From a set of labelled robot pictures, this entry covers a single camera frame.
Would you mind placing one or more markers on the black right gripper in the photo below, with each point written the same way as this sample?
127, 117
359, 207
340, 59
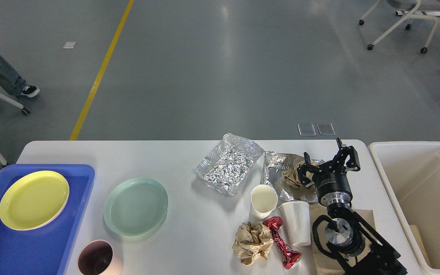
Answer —
334, 185

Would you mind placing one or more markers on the mint green plate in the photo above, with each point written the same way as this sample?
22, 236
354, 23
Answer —
136, 207

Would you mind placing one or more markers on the pink ribbed mug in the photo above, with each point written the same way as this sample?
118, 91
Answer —
99, 257

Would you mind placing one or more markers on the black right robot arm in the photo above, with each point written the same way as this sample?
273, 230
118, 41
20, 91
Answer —
342, 234

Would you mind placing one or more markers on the crumpled brown paper on foil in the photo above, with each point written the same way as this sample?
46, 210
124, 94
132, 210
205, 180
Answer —
291, 176

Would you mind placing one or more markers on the flat foil sheet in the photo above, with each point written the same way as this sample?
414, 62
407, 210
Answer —
274, 164

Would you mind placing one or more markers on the white paper cup inverted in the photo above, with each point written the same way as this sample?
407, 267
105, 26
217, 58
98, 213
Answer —
296, 218

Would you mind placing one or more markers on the white paper cup upright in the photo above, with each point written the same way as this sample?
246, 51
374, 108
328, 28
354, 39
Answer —
263, 200

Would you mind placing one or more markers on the crumpled foil tray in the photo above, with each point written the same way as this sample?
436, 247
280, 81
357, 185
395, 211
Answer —
226, 168

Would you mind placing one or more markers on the red foil wrapper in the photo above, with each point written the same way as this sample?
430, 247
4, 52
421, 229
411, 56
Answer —
290, 256

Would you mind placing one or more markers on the brown paper bag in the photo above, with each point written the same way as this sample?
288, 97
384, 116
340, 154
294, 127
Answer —
326, 265

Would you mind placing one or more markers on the beige plastic bin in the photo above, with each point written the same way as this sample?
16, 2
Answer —
410, 172

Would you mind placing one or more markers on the crumpled brown paper ball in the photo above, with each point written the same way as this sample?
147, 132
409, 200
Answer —
252, 241

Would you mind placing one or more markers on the white rolling chair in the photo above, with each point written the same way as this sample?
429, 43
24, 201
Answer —
407, 11

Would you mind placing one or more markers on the blue plastic tray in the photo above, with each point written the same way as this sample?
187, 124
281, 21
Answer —
46, 250

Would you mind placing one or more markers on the yellow plate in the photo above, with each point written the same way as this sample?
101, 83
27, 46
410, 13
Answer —
35, 200

